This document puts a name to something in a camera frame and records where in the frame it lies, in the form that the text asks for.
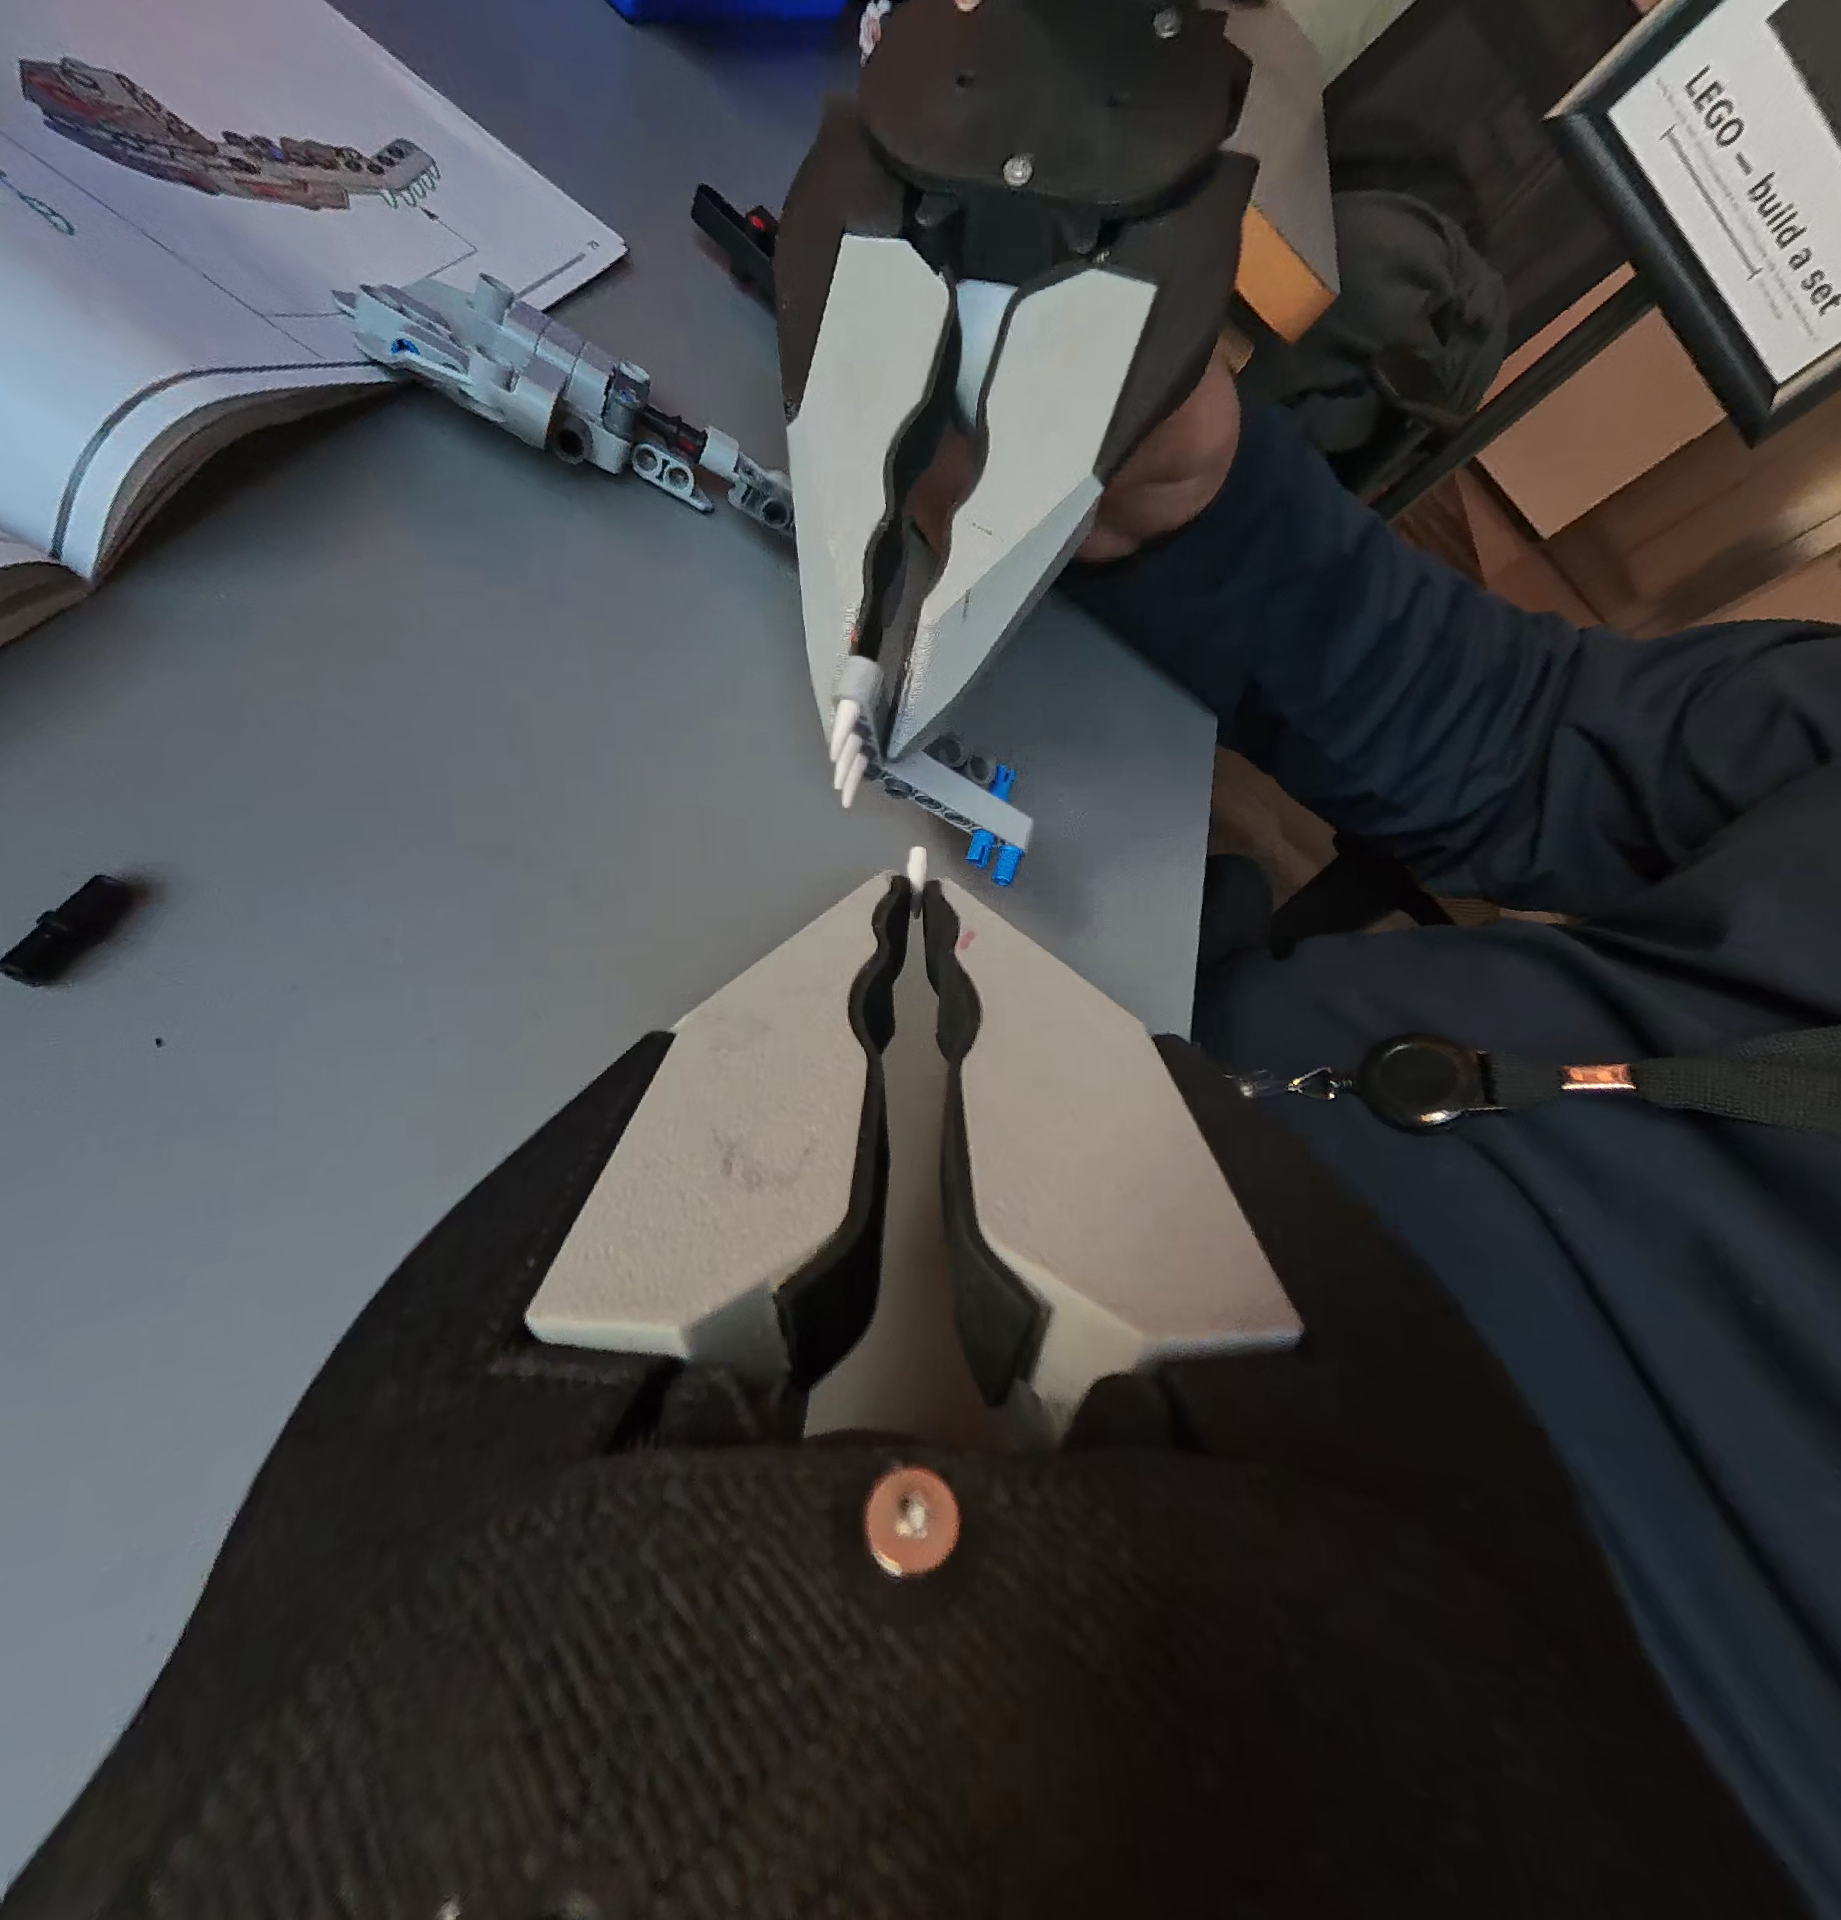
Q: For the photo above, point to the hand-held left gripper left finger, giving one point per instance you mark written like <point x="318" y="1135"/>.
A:
<point x="711" y="1171"/>

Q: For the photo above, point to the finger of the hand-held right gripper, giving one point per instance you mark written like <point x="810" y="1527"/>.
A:
<point x="854" y="451"/>
<point x="1055" y="436"/>

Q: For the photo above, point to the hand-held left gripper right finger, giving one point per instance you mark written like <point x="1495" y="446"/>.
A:
<point x="1101" y="1186"/>

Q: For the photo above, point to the grey lego jaw white teeth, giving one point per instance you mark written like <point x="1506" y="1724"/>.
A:
<point x="959" y="795"/>

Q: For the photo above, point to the person's right forearm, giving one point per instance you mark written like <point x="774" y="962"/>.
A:
<point x="1460" y="675"/>

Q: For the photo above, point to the black red lego piece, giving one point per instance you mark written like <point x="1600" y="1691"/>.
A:
<point x="738" y="232"/>

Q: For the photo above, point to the grey lego assembly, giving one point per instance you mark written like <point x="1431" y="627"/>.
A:
<point x="545" y="375"/>

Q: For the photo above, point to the open lego instruction booklet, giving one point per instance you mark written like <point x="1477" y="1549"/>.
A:
<point x="214" y="271"/>

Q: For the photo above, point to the black lego pin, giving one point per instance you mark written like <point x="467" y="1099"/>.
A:
<point x="62" y="926"/>

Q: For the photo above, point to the person's right hand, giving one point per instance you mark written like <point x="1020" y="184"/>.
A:
<point x="1175" y="480"/>

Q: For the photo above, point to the blue plastic bin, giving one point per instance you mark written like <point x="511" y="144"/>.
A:
<point x="725" y="9"/>

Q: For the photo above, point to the black badge reel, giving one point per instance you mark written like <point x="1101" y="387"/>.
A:
<point x="1431" y="1081"/>

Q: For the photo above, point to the dark cloth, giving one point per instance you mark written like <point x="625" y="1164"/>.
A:
<point x="1400" y="345"/>

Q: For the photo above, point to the cardboard box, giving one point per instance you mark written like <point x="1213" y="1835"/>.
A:
<point x="1596" y="436"/>

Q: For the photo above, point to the person's navy clothed torso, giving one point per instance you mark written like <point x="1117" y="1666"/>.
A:
<point x="1640" y="1425"/>

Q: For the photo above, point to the black framed sign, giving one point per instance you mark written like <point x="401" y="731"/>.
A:
<point x="1761" y="195"/>

